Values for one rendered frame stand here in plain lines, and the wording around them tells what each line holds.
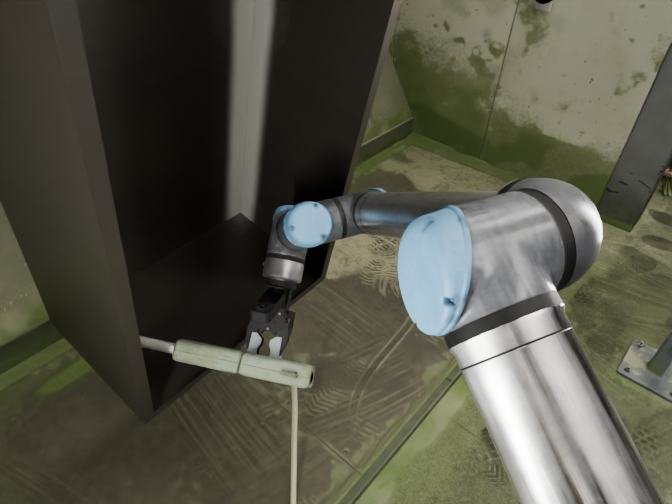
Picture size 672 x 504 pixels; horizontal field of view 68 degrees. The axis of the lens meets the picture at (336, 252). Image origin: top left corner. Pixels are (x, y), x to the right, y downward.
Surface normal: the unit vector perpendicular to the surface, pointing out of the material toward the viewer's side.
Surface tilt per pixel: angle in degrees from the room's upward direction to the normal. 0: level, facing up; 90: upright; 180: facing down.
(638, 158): 90
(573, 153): 90
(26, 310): 57
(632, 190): 90
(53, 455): 0
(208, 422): 0
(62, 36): 102
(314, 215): 47
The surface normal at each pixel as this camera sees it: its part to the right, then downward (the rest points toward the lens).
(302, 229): 0.25, -0.06
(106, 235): 0.76, 0.57
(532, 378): -0.29, -0.21
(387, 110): 0.65, -0.04
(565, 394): 0.00, -0.32
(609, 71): -0.66, 0.47
